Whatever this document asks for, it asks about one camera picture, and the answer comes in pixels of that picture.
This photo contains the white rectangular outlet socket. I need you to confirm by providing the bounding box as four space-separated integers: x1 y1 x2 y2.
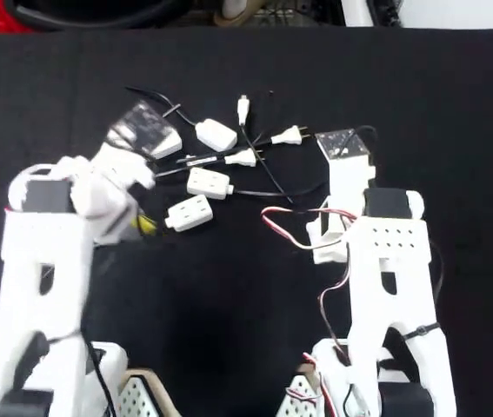
185 166 236 202
163 194 215 235

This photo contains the white rounded outlet socket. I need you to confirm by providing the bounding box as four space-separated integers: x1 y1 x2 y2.
195 118 239 153

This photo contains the white two-prong plug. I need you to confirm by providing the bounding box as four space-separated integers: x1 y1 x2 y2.
223 147 268 169
270 124 311 147

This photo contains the small white connector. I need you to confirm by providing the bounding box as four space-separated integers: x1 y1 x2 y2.
237 94 251 128

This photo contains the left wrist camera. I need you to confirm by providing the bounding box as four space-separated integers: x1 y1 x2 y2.
104 99 183 160

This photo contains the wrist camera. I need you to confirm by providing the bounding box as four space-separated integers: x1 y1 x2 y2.
314 127 372 162
104 99 183 160

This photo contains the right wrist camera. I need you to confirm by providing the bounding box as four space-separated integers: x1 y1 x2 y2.
314 127 372 162

